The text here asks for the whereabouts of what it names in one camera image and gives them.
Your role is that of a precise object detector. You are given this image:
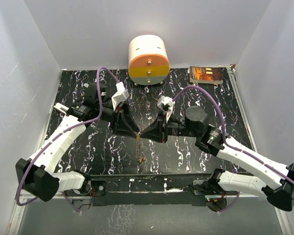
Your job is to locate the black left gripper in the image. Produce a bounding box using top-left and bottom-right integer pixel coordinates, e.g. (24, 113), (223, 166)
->
(97, 102), (140, 138)

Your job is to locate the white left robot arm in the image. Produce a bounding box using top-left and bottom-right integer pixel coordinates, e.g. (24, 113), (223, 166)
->
(16, 82), (140, 202)

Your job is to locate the round three-drawer mini cabinet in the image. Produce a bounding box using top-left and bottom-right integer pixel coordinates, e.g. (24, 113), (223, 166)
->
(128, 34), (170, 86)

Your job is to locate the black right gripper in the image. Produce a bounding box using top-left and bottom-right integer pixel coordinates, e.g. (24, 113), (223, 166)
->
(140, 110), (200, 143)

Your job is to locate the white rectangular eraser block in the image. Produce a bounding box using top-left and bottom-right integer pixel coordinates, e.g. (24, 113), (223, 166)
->
(54, 103), (69, 115)

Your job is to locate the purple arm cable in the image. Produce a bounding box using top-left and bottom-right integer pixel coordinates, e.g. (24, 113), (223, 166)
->
(172, 85), (294, 212)
(15, 67), (122, 213)

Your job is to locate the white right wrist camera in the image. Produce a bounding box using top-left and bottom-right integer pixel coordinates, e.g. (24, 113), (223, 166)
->
(157, 95), (175, 123)

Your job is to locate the orange brown book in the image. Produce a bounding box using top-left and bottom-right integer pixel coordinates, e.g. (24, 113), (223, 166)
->
(190, 67), (223, 85)

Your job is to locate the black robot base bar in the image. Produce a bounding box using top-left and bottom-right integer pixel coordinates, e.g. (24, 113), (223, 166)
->
(90, 173), (236, 207)

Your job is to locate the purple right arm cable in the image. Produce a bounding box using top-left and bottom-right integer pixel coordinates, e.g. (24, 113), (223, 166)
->
(172, 85), (294, 212)

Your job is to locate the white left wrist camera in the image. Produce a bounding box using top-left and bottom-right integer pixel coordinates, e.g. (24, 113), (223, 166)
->
(111, 82), (129, 111)

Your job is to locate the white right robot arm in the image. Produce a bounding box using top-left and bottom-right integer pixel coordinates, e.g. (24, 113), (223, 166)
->
(140, 106), (294, 212)

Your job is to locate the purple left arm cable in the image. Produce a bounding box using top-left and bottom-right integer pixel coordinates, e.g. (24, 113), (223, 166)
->
(15, 67), (122, 213)

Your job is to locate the aluminium frame rail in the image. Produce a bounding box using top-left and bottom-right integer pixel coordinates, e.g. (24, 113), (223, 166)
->
(227, 67), (258, 153)

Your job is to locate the yellow key tag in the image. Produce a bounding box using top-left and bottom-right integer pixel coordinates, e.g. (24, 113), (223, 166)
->
(137, 157), (147, 165)

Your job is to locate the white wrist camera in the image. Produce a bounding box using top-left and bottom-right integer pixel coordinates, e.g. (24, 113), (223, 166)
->
(111, 82), (129, 111)
(157, 95), (175, 123)

